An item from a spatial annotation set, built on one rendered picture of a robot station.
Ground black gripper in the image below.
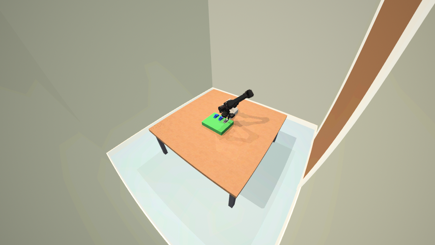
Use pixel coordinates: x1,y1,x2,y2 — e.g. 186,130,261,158
225,109,235,119

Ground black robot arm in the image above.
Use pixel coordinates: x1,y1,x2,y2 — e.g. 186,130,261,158
218,89,254,118

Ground green flat deck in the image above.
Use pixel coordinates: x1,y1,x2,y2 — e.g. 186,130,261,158
202,113,234,135

